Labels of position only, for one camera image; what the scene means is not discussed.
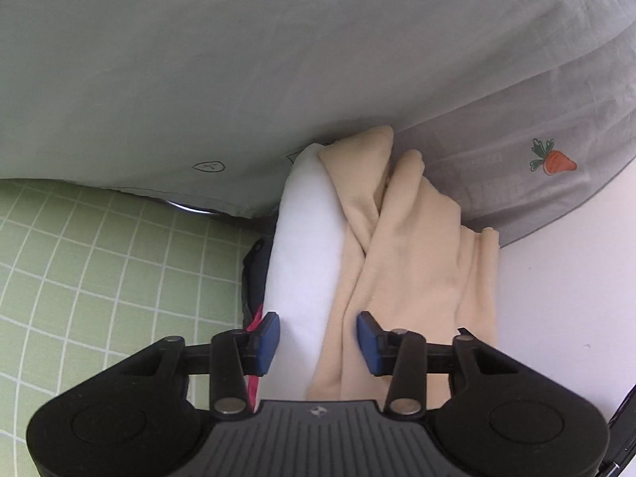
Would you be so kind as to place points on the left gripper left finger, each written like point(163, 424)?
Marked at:
point(228, 364)

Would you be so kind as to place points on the beige long-sleeve shirt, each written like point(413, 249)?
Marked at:
point(407, 259)

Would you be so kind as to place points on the red knit garment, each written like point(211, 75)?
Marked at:
point(255, 364)

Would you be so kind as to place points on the green grid mat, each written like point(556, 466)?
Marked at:
point(89, 276)

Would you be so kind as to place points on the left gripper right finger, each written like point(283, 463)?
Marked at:
point(401, 356)

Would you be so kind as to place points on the grey carrot-print sheet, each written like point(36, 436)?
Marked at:
point(522, 109)

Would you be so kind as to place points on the white folded cloth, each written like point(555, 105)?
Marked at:
point(303, 275)

